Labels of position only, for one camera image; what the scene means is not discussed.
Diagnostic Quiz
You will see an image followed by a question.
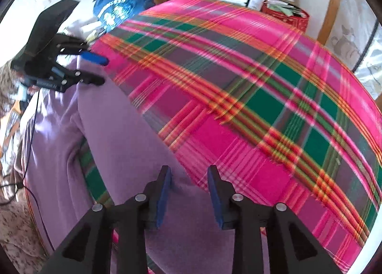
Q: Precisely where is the purple towel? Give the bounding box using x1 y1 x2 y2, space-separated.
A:
21 53 271 274

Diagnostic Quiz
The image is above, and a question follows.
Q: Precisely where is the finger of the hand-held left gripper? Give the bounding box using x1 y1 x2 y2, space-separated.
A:
54 65 106 86
57 40 108 66

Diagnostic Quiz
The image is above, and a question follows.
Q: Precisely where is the wooden door frame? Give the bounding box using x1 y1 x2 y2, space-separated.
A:
317 0 345 45

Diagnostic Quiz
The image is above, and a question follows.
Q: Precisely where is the thin dark cable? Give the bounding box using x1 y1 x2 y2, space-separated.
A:
22 90 54 251

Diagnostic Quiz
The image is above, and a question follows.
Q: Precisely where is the pink plaid blanket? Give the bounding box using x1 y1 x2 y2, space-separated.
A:
76 0 382 274

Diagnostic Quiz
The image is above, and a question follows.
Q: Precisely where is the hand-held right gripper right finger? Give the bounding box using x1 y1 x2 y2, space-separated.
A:
207 165 342 274

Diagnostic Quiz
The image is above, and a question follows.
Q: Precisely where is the red basket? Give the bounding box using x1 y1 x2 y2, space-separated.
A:
261 0 310 33

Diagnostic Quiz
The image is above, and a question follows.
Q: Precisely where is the clear printed plastic curtain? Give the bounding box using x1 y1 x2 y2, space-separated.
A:
325 0 382 100

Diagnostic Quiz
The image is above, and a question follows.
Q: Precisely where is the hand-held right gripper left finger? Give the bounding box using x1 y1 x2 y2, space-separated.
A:
39 165 173 274

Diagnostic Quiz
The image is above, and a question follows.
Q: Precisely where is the blue printed tote bag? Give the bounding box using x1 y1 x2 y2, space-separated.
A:
92 0 156 34

